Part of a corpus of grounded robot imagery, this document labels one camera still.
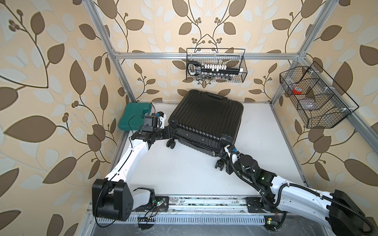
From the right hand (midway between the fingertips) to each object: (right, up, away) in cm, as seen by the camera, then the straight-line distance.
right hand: (221, 156), depth 81 cm
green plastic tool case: (-46, +22, -10) cm, 52 cm away
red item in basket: (+43, +36, +1) cm, 56 cm away
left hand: (-30, +15, +1) cm, 34 cm away
